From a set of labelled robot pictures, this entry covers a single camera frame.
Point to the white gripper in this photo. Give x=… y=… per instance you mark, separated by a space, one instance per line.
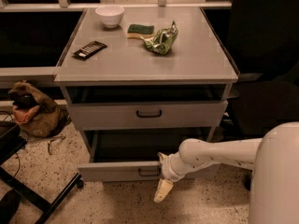
x=167 y=171

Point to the grey drawer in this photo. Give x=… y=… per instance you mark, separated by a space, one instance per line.
x=131 y=155
x=119 y=116

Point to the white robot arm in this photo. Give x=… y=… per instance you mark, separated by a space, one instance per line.
x=273 y=160

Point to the grey top drawer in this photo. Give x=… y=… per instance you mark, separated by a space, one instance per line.
x=119 y=116

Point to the grey drawer cabinet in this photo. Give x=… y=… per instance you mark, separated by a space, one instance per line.
x=196 y=69

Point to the glasses on floor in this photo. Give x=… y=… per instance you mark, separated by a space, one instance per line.
x=56 y=139

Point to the crumpled green chip bag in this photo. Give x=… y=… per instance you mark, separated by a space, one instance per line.
x=162 y=41

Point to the black remote control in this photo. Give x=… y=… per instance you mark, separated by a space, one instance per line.
x=89 y=50

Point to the green yellow sponge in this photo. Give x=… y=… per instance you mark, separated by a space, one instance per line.
x=139 y=31

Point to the black headphones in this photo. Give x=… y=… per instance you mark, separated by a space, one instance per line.
x=24 y=101

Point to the black stand with wheels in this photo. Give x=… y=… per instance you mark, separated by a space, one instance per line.
x=10 y=143

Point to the white bowl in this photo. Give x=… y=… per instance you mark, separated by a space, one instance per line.
x=110 y=15

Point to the black office chair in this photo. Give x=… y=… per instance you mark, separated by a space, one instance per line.
x=263 y=39

